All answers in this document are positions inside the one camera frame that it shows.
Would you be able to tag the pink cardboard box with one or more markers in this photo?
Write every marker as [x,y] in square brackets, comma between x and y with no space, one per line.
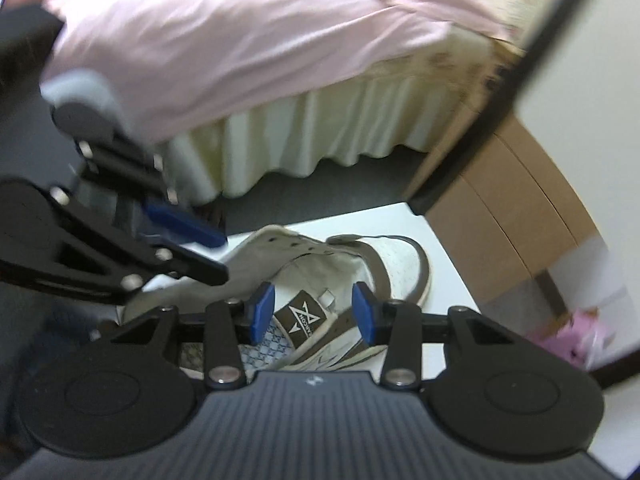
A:
[585,340]

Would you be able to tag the pink bed sheet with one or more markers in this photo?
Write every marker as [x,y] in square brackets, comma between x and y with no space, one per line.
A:
[225,50]

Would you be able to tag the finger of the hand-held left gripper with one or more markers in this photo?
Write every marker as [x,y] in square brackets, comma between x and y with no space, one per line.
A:
[185,225]
[150,260]

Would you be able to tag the cream lace bed skirt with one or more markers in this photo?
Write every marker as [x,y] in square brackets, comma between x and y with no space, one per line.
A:
[350,110]

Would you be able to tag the white and brown sneaker shoe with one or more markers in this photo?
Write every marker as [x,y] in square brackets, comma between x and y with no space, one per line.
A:
[300,270]

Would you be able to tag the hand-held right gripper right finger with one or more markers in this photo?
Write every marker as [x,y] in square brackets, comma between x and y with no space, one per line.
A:
[364,315]

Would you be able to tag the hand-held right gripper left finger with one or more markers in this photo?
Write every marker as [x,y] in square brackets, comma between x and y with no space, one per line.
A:
[262,312]

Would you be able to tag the wooden drawer cabinet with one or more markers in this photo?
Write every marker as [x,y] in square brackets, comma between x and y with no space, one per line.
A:
[500,210]

